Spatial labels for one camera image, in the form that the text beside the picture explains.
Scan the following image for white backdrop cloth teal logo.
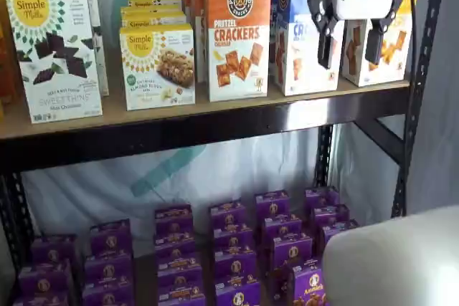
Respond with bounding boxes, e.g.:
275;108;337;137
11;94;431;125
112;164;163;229
19;0;395;249

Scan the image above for Simple Mills almond bars box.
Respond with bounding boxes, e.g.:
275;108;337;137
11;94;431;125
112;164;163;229
120;5;188;20
127;0;184;9
118;23;197;112
120;14;188;31

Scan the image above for yellow Pretzelized crackers box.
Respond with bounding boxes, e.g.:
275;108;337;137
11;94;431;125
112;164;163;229
339;0;414;88

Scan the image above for black metal shelf rack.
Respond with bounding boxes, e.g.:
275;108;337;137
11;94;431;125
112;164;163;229
0;0;450;306

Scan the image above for purple boxes on lower shelf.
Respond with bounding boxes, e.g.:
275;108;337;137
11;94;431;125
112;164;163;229
70;209;326;306

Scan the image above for Simple Mills Sweet Thins box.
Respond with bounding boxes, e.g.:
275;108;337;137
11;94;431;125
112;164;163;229
23;0;110;97
5;0;105;124

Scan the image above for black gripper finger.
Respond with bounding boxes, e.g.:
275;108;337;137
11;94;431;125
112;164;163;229
364;0;404;64
307;0;346;70

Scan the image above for purple Annie's snack box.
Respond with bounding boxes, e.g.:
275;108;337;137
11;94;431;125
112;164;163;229
214;248;257;280
304;186;340;211
212;225;252;250
156;257;203;287
209;199;248;229
30;234;78;264
157;282;207;306
82;281;136;306
17;260;73;295
262;214;303;239
270;234;313;268
272;265;328;306
154;204;194;236
311;205;351;229
318;220;360;247
12;290;71;306
255;191;291;218
214;279;262;306
153;232;197;262
84;252;134;286
89;219;132;255

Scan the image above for wooden shelf board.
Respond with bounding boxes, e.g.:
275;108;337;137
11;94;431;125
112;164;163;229
0;72;412;140

